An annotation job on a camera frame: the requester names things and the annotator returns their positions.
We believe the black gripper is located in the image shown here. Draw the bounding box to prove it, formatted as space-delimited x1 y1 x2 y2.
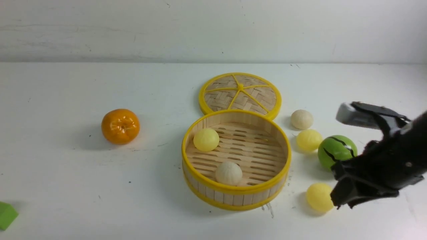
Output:
330 111 426 209

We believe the yellow bun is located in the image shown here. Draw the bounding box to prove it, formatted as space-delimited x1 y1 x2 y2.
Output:
296 129 323 152
193 128 220 152
306 183 334 214

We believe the white bun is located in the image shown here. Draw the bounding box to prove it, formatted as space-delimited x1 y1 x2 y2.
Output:
215 162 243 186
290 109 314 130

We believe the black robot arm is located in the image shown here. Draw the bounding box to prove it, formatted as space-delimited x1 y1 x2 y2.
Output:
330 113 427 208

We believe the yellow bamboo steamer tray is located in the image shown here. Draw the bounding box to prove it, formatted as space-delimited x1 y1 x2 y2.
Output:
181 109 291 211

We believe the yellow woven steamer lid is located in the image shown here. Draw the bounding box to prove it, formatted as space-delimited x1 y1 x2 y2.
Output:
198 72 282 120

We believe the green toy watermelon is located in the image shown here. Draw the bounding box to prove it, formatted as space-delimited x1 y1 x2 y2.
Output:
317 135 358 171

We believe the orange plastic tangerine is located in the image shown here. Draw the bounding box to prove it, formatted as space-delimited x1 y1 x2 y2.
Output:
101 108 140 145

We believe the green foam block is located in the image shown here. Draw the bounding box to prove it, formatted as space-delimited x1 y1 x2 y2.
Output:
0 202 19 231

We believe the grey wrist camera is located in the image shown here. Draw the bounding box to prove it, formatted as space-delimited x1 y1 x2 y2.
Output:
336 101 411 136

